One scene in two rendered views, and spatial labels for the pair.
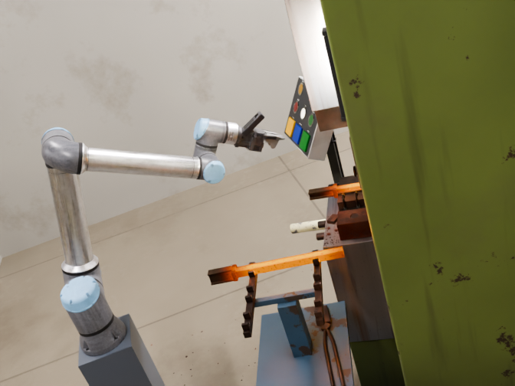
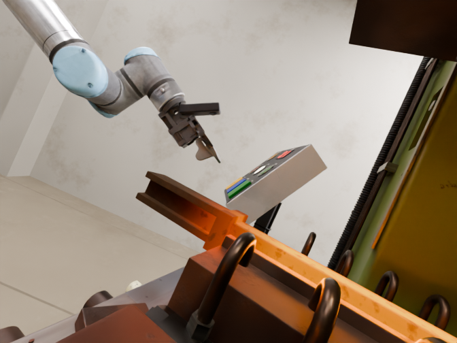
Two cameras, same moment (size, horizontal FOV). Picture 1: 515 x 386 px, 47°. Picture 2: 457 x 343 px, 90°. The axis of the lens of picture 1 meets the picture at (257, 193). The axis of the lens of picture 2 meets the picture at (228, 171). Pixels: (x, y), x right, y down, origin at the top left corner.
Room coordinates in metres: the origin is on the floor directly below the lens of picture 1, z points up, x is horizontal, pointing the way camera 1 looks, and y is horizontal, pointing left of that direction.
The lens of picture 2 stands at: (1.63, -0.26, 1.05)
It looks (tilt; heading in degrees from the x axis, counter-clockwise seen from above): 0 degrees down; 5
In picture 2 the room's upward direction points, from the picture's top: 25 degrees clockwise
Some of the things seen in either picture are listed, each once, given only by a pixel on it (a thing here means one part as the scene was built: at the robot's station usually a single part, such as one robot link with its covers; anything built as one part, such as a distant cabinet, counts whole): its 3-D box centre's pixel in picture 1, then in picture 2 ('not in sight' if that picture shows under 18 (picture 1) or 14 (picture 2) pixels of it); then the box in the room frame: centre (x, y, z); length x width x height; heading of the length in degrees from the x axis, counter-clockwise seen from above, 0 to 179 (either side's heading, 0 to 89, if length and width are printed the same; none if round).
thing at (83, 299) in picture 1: (85, 302); not in sight; (1.96, 0.78, 0.79); 0.17 x 0.15 x 0.18; 11
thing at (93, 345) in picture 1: (100, 329); not in sight; (1.95, 0.78, 0.65); 0.19 x 0.19 x 0.10
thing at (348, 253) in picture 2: not in sight; (336, 284); (1.92, -0.41, 0.98); 0.04 x 0.01 x 0.09; 162
